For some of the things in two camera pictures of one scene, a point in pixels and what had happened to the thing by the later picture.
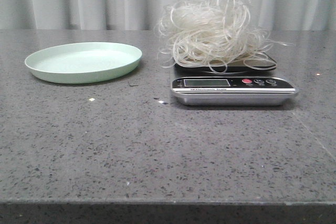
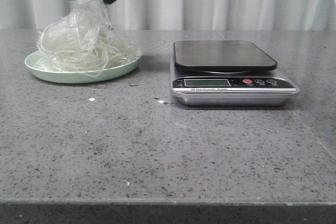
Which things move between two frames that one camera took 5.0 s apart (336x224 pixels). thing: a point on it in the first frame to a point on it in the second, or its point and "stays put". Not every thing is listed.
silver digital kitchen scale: [236, 84] stays put
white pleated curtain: [140, 1] stays put
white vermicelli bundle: [216, 31] to [83, 39]
